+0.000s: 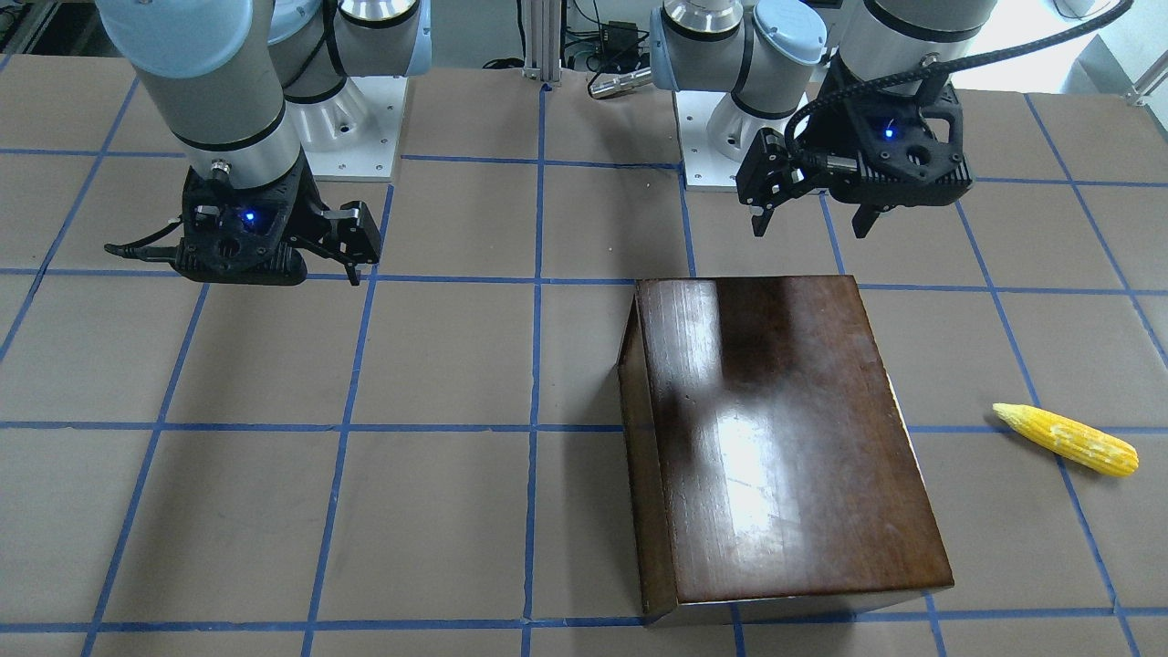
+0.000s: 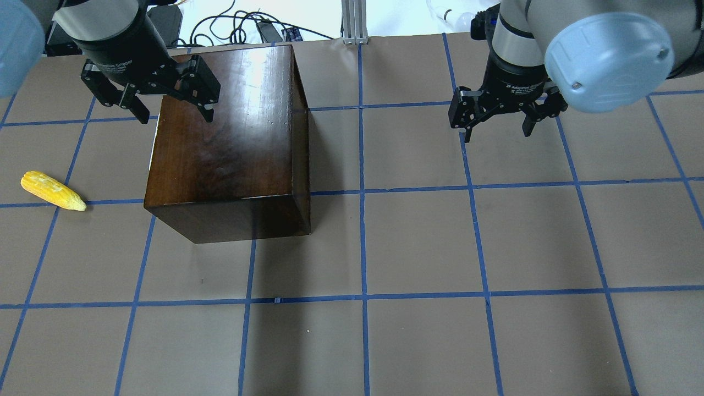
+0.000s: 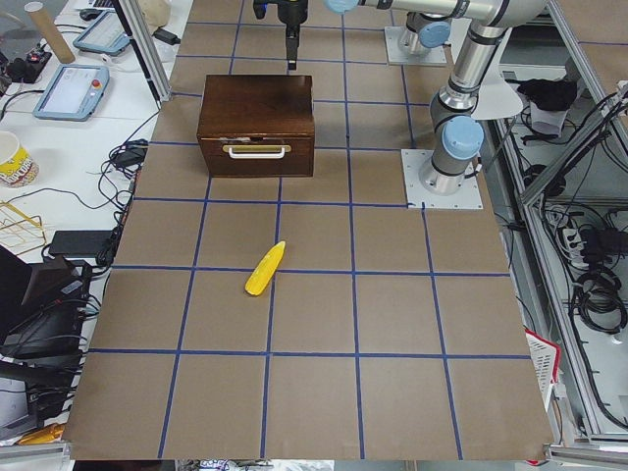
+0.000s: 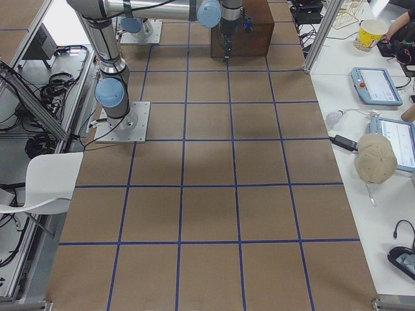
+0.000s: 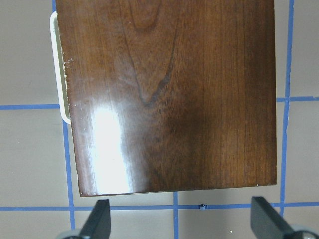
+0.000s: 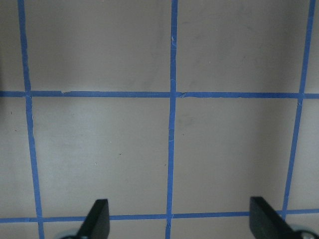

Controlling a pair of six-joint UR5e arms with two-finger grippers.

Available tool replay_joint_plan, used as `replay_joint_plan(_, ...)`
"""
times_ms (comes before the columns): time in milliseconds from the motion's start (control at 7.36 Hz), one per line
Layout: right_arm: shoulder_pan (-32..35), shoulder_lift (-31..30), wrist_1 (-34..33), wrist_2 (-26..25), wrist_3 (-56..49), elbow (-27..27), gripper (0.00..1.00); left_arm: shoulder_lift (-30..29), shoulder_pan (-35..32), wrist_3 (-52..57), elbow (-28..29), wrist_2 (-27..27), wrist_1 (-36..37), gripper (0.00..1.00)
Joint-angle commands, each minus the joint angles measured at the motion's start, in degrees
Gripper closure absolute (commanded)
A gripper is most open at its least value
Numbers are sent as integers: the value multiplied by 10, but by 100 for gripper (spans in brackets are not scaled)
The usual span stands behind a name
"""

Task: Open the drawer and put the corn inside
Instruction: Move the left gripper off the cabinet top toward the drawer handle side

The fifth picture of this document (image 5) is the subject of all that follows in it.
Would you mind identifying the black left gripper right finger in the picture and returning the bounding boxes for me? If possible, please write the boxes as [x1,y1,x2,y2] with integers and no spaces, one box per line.
[250,197,298,239]

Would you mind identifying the dark brown wooden drawer cabinet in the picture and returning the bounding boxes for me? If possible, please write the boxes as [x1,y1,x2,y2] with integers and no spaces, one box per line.
[56,0,277,197]

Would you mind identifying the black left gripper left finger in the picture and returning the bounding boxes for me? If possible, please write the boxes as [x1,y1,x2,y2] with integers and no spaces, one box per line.
[78,199,111,239]

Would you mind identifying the wooden drawer with white handle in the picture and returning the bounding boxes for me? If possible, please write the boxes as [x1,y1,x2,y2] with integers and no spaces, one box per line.
[50,11,72,124]

